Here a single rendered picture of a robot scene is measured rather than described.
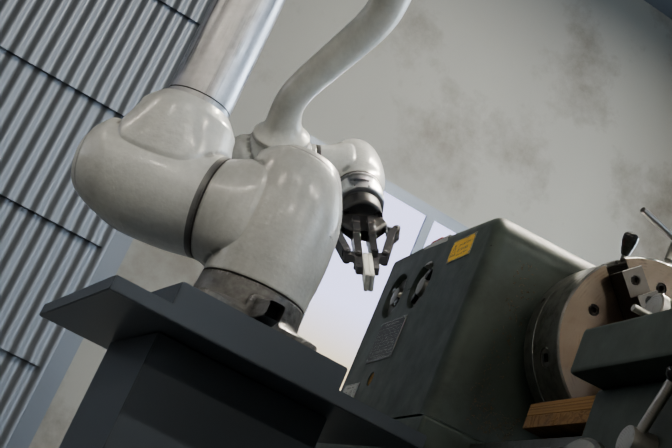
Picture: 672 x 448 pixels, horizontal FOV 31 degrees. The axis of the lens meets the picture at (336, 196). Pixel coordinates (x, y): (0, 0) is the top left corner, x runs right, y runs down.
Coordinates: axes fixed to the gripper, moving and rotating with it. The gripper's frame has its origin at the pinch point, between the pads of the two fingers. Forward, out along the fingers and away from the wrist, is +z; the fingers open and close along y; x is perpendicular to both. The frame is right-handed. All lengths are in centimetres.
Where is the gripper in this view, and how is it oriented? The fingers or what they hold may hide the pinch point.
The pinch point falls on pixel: (367, 271)
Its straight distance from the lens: 190.8
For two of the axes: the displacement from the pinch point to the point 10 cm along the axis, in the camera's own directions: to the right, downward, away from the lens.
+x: -0.9, 8.8, 4.7
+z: 0.4, 4.8, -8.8
